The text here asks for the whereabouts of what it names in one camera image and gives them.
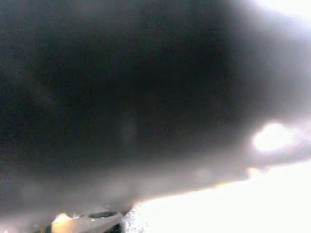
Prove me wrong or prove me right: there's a white robot shell part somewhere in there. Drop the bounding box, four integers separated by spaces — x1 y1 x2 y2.
51 210 124 233

